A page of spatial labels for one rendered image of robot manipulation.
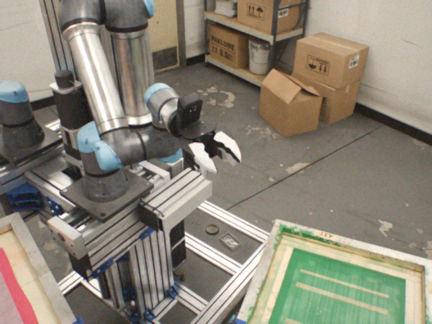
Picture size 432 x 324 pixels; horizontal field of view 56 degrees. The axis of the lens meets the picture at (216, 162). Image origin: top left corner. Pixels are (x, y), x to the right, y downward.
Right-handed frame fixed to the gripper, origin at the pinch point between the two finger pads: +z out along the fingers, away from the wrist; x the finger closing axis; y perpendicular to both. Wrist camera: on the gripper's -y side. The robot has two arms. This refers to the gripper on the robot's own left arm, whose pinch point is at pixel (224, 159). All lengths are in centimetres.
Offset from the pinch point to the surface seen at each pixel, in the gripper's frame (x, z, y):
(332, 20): -267, -267, 119
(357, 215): -147, -94, 190
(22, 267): 52, -50, 52
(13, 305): 57, -39, 53
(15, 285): 55, -45, 52
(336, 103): -227, -209, 178
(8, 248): 55, -59, 50
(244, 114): -154, -269, 191
